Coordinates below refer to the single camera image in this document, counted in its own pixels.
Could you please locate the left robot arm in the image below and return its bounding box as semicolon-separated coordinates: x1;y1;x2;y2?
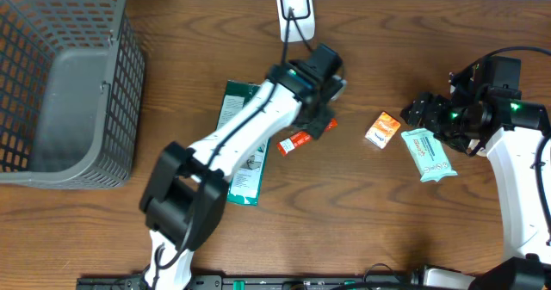
139;58;343;289

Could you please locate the mint green wipes packet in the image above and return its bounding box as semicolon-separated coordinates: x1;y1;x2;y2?
401;128;457;182

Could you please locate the grey plastic mesh basket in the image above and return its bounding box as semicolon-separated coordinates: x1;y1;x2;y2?
1;0;145;189

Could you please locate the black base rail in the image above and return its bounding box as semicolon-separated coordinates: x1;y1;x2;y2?
76;274;427;290

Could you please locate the orange small box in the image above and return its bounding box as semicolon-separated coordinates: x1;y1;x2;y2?
365;112;401;149

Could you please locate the white barcode scanner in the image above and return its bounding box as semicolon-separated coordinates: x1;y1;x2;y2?
276;0;315;42

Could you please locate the red snack packet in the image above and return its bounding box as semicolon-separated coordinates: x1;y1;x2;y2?
276;131;313;156

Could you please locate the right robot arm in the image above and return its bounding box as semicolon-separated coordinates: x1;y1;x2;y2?
400;73;550;289

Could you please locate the white green glove package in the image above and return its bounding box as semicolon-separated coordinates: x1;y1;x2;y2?
214;79;272;207

